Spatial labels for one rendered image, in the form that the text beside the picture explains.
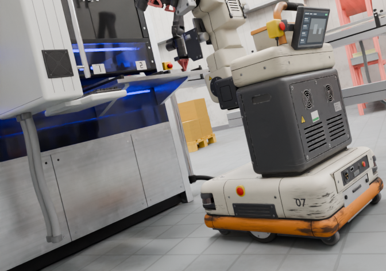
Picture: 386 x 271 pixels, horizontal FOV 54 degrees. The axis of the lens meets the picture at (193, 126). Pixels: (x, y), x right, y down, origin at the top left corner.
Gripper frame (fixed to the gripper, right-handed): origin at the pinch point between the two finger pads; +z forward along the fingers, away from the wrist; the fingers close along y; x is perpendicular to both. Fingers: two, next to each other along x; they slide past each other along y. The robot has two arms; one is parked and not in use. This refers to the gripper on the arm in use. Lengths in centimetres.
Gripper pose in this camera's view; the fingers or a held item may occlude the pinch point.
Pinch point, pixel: (185, 69)
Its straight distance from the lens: 242.2
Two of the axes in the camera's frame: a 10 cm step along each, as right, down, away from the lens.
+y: -7.1, 1.2, 6.9
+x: -6.7, 1.7, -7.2
